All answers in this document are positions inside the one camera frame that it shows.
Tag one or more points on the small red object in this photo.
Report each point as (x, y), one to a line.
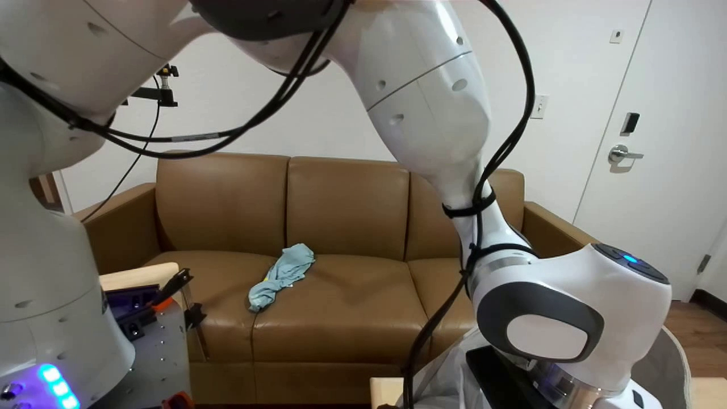
(177, 401)

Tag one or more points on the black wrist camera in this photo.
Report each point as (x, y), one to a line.
(496, 378)

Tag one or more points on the black orange clamp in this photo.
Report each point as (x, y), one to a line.
(162, 295)

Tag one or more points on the grey perforated mounting plate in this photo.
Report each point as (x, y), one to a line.
(159, 356)

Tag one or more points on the light wooden board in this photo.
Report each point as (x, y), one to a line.
(137, 276)

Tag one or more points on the small white wall sensor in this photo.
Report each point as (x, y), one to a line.
(615, 34)

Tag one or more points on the small dark door fitting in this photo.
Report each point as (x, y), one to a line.
(703, 265)

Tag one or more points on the white wall light switch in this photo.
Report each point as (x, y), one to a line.
(540, 111)

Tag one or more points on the brown leather couch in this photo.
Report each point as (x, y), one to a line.
(340, 205)

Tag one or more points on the light wooden table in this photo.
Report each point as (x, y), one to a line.
(387, 393)

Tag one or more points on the black door card reader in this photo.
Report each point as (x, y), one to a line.
(629, 123)

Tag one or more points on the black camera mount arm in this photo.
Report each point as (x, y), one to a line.
(154, 95)

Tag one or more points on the grey blue sock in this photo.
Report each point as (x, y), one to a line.
(279, 276)

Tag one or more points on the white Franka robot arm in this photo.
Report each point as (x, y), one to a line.
(422, 91)

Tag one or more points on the white door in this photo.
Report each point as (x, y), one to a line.
(666, 91)

